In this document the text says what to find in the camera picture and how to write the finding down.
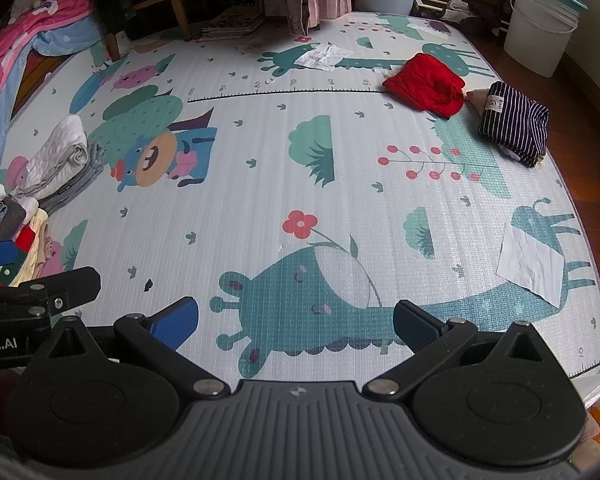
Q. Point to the pink and blue blanket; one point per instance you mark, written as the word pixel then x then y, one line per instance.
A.
pixel 10 50

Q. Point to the white bucket with teal rim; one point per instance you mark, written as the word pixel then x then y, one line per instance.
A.
pixel 537 30

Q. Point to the navy striped folded garment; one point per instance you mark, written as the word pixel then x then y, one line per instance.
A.
pixel 510 125

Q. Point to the red knit sweater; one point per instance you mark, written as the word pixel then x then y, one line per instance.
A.
pixel 425 85

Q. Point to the white paper sheet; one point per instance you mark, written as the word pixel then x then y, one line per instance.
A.
pixel 527 265

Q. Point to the printed animal play mat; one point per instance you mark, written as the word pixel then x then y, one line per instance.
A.
pixel 280 170

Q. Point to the dark cloth heap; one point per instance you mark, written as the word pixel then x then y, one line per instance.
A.
pixel 480 15

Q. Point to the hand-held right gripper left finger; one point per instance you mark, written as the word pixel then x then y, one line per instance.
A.
pixel 177 324

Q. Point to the grey folded garment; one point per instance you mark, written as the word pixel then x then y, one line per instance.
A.
pixel 80 180

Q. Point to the pile of mixed clothes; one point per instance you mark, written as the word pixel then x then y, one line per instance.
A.
pixel 10 220

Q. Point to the wooden chair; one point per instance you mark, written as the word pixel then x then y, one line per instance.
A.
pixel 177 5

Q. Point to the small black scrap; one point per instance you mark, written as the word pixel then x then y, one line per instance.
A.
pixel 147 285

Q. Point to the crumpled white paper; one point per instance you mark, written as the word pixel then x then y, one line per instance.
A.
pixel 325 56

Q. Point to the white plastic bag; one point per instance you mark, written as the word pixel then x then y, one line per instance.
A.
pixel 597 385

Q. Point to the pale folded cloth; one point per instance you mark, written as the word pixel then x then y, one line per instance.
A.
pixel 475 98

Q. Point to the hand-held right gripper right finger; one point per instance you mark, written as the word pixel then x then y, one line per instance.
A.
pixel 414 327

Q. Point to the stack of magazines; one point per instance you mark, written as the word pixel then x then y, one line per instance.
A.
pixel 230 22

